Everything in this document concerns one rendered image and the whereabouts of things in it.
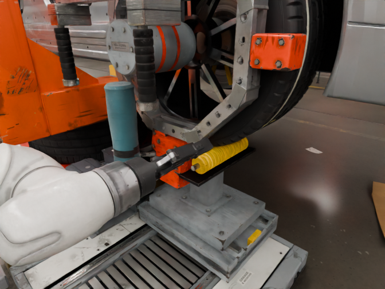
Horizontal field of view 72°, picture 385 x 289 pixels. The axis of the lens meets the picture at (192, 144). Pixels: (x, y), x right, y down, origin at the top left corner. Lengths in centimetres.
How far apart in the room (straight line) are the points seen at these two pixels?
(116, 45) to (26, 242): 48
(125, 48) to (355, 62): 52
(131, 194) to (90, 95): 75
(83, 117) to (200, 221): 62
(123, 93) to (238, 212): 63
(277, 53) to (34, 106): 82
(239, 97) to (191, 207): 60
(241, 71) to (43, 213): 47
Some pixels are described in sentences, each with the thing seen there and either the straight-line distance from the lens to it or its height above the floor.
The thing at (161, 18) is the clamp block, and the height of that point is 91.
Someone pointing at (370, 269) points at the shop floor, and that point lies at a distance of 138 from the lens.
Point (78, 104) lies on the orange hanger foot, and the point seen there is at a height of 62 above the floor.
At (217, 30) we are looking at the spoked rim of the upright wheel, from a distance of 79.
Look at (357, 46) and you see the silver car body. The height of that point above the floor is 86.
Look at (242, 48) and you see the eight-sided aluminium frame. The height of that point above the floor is 85.
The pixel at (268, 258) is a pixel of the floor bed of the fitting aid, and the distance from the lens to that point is 115.
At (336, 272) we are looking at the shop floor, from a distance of 130.
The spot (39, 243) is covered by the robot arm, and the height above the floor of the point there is 64.
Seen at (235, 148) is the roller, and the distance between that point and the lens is 91.
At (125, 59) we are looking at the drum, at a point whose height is 83.
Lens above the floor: 90
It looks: 24 degrees down
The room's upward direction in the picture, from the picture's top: straight up
